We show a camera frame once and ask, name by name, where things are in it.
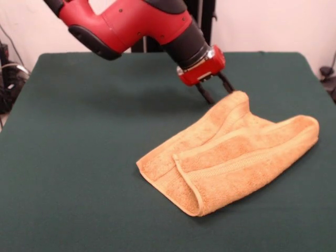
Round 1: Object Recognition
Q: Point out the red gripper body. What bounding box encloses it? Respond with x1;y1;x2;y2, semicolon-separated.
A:
176;44;226;87

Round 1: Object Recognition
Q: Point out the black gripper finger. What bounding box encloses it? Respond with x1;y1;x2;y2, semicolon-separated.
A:
218;72;237;95
195;81;216;106

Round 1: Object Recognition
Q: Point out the tan terry towel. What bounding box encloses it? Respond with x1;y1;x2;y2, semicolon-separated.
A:
135;90;320;217

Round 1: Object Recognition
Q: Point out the tall black metal rack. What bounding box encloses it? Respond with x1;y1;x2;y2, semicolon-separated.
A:
123;0;218;53

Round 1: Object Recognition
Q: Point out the dark green table cloth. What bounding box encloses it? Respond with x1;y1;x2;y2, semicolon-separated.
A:
0;51;336;252

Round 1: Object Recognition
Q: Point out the black cable tangle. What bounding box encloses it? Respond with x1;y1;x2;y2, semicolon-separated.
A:
0;23;31;115

